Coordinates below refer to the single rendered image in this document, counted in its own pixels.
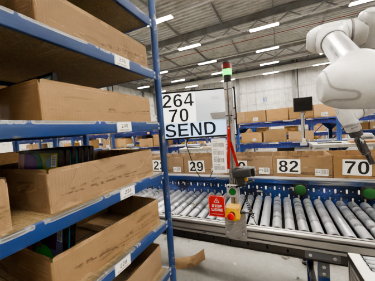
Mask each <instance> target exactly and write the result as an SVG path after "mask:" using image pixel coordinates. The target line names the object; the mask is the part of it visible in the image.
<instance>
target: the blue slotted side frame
mask: <svg viewBox="0 0 375 281"><path fill-rule="evenodd" d="M252 179H253V180H254V182H252V183H250V184H247V185H245V186H243V189H244V192H246V196H247V197H248V195H253V192H254V196H253V197H254V200H253V204H254V202H255V200H256V197H257V196H258V195H260V196H261V193H262V194H263V196H262V198H263V200H262V204H264V201H265V197H266V196H270V193H271V199H272V202H271V205H273V202H274V198H275V197H276V196H277V197H279V194H280V196H281V197H280V199H281V206H283V199H284V198H285V197H288V194H289V195H290V200H291V206H292V207H294V203H293V199H294V198H298V195H294V191H293V190H292V189H290V187H294V183H297V184H307V196H302V195H300V198H299V199H300V201H301V204H302V207H303V208H305V206H304V203H303V200H304V199H306V198H308V196H310V201H311V203H312V205H313V207H314V209H315V208H316V207H315V205H314V200H316V199H318V197H319V196H320V201H321V202H322V203H323V205H324V207H325V209H326V210H327V208H326V206H325V204H324V202H325V201H326V200H329V197H331V201H332V202H333V204H334V205H335V207H336V208H337V209H338V207H337V206H336V202H337V201H340V198H341V197H342V201H343V202H344V203H345V204H346V206H347V207H348V203H349V202H351V201H352V199H354V202H355V203H356V204H357V205H358V206H359V207H360V204H361V203H362V202H364V199H361V194H358V190H360V187H361V186H365V187H375V183H374V182H342V181H309V180H277V179H260V178H248V180H252ZM172 182H173V183H174V184H172ZM178 182H179V183H178ZM182 182H185V184H184V183H182ZM197 183H198V185H197ZM204 183H205V186H204ZM229 183H230V182H229V178H227V177H210V178H209V179H207V180H205V179H202V178H200V177H195V176H169V187H170V188H171V190H175V192H176V191H177V190H180V191H181V192H183V191H184V190H186V191H187V192H190V191H193V192H194V193H195V192H196V191H199V192H200V193H201V194H202V193H203V192H207V193H208V194H210V193H211V192H213V193H214V194H215V195H216V194H217V193H218V192H219V193H221V194H222V196H223V195H224V194H225V193H226V191H227V184H229ZM191 184H192V185H191ZM210 184H211V185H210ZM218 184H219V187H218ZM225 184H226V187H225ZM248 185H249V188H248ZM257 186H258V189H257ZM265 186H267V189H265ZM274 186H275V187H276V189H275V190H274ZM153 187H154V188H156V189H158V190H159V187H160V189H163V186H162V183H161V181H160V182H158V183H156V184H154V185H152V186H150V187H149V188H152V189H154V188H153ZM283 187H285V190H283ZM176 188H177V190H176ZM188 188H189V191H188ZM288 188H289V189H288ZM313 188H314V189H315V192H313ZM194 189H195V191H194ZM201 189H202V192H201ZM323 189H325V192H324V190H323ZM335 189H336V193H334V190H335ZM182 190H183V191H182ZM208 190H209V192H208ZM214 190H215V191H216V193H215V192H214ZM222 190H223V193H222ZM346 190H348V194H346ZM324 198H325V199H324ZM371 201H372V202H371ZM366 203H368V204H369V205H370V206H371V207H373V204H375V200H366ZM348 208H349V207H348ZM338 211H340V210H339V209H338ZM350 211H351V209H350Z"/></svg>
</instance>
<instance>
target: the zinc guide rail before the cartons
mask: <svg viewBox="0 0 375 281"><path fill-rule="evenodd" d="M199 175H200V174H199ZM199 175H198V174H180V173H169V176H195V177H199ZM200 177H210V175H200ZM211 177H227V178H229V175H211ZM248 178H260V179H277V180H309V181H342V182H374V183H375V179H355V178H316V177H277V176H254V177H248Z"/></svg>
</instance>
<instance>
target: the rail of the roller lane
mask: <svg viewBox="0 0 375 281"><path fill-rule="evenodd" d="M171 216H172V228H173V229H177V230H184V231H191V232H197V233H201V234H208V235H215V236H222V237H226V234H225V221H219V220H211V219H202V218H197V217H188V216H180V215H171ZM159 219H160V220H165V214H162V213H159ZM247 241H252V242H257V243H264V244H270V245H277V246H284V247H288V248H295V249H301V250H308V251H315V252H319V253H326V254H333V255H339V256H346V257H347V253H353V254H360V256H361V257H362V256H367V257H373V258H375V240H368V239H359V238H350V237H346V236H337V235H328V234H320V233H315V232H306V231H297V230H289V229H280V228H275V227H267V226H258V225H250V224H247Z"/></svg>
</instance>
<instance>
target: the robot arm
mask: <svg viewBox="0 0 375 281"><path fill-rule="evenodd" d="M306 49H307V50H308V51H310V52H314V53H320V54H325V55H326V56H327V58H328V60H329V61H330V63H331V65H329V66H328V67H326V68H325V69H324V70H323V71H322V72H321V73H320V75H319V76H318V78H317V81H316V94H317V97H318V99H319V101H320V102H322V103H323V104H324V105H327V106H330V107H332V108H335V113H336V117H337V118H338V121H339V122H340V123H341V124H342V126H343V128H344V129H345V131H346V133H348V135H349V137H350V138H354V142H355V144H356V146H357V148H358V150H359V152H360V153H361V154H362V155H364V156H365V157H366V159H367V161H368V163H369V165H372V164H375V162H374V160H373V158H372V156H371V152H370V150H369V148H368V146H367V144H366V141H365V140H364V139H363V138H362V137H361V136H362V135H363V132H362V130H361V129H362V126H361V124H360V122H359V120H358V119H360V118H362V117H366V116H368V115H371V114H373V113H375V7H371V8H367V9H365V10H364V11H362V12H361V13H360V14H359V16H358V17H356V18H352V19H349V20H340V21H334V22H330V23H326V24H323V25H320V26H317V27H315V28H313V29H312V30H311V31H309V33H308V34H307V36H306Z"/></svg>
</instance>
